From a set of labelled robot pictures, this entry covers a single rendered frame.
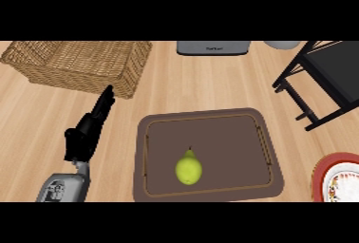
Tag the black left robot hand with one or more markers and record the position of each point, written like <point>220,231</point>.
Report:
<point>87,129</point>

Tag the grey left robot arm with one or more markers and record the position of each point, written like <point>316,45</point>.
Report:
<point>62,186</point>

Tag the brown tray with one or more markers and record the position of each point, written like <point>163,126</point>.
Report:
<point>207,155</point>

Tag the black tiered shelf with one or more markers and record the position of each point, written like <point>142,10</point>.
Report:
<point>327,76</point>

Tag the wicker basket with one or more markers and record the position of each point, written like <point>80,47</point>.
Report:
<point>81,65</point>

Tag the green pear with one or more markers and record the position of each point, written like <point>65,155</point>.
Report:
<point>188,168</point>

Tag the grey appliance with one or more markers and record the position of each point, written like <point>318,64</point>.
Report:
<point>213,48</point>

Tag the pale grey round object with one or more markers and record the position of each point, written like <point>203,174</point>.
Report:
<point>282,44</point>

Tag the red round placemat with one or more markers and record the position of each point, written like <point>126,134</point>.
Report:
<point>319,177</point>

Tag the white patterned plate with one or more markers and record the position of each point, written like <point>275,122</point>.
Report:
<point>343,185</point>

